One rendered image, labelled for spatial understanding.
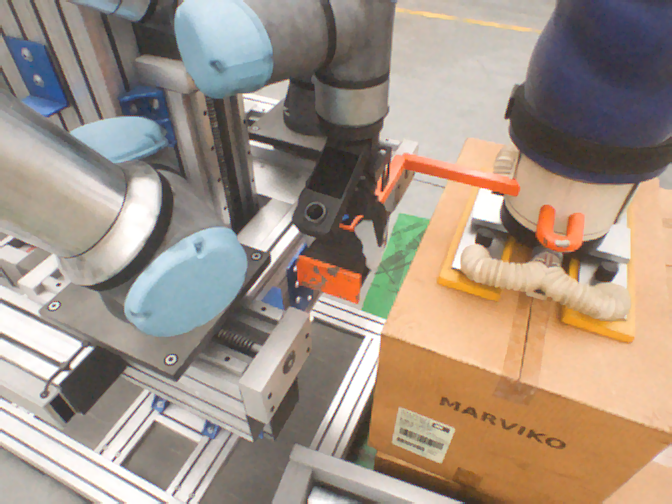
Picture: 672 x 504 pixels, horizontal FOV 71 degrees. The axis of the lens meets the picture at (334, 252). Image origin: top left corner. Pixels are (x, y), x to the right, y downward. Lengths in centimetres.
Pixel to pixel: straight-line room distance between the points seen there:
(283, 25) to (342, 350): 129
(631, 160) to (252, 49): 49
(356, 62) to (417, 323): 42
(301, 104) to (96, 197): 61
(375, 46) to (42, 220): 30
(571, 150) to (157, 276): 52
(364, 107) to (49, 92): 50
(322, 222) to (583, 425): 48
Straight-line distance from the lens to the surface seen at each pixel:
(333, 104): 48
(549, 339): 78
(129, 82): 76
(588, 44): 66
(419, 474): 108
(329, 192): 50
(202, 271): 42
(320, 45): 42
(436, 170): 80
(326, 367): 155
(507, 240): 87
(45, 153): 37
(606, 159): 69
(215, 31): 38
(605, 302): 74
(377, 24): 45
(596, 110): 66
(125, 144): 52
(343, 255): 60
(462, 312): 77
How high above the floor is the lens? 153
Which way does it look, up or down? 45 degrees down
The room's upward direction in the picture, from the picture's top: straight up
